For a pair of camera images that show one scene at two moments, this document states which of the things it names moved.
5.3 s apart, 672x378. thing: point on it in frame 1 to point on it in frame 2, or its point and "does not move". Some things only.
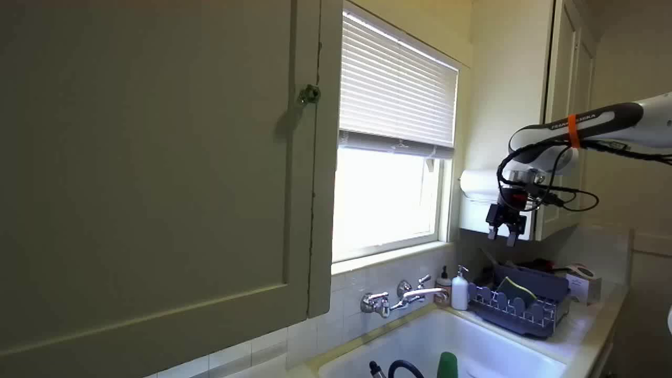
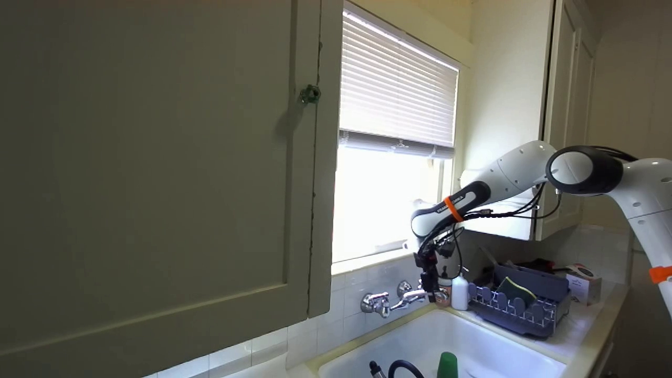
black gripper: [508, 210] to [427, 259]
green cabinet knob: [309, 96] does not move
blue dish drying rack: [525, 302] does not move
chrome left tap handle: [376, 302] does not move
